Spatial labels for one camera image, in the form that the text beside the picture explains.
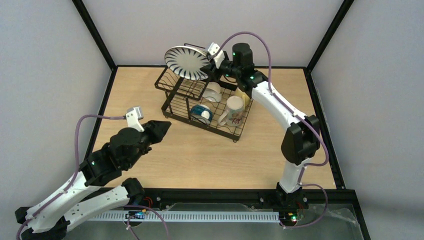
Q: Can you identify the teal patterned white bowl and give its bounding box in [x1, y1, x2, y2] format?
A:
[190, 104, 213, 125]

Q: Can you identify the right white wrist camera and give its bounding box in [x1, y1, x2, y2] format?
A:
[206, 42, 226, 69]

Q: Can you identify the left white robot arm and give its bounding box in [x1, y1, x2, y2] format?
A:
[15, 119, 172, 240]

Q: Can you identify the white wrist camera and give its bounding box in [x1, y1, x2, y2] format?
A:
[206, 42, 226, 69]
[125, 106, 145, 133]

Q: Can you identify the blue striped white plate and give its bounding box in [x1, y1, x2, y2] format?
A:
[164, 45, 210, 81]

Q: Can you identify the black wire dish rack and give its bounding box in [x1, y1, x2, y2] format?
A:
[153, 43, 254, 143]

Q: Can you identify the beige mug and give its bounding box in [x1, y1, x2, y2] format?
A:
[217, 95, 245, 127]

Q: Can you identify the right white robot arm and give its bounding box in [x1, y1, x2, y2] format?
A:
[201, 42, 322, 207]

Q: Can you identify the yellow mug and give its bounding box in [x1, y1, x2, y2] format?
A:
[234, 88, 251, 108]

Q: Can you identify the white slotted cable duct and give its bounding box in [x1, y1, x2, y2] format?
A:
[90, 210, 280, 223]

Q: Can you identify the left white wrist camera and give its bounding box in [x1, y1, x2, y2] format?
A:
[125, 106, 145, 133]

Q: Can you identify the plain white bowl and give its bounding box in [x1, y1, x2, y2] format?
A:
[202, 82, 222, 103]

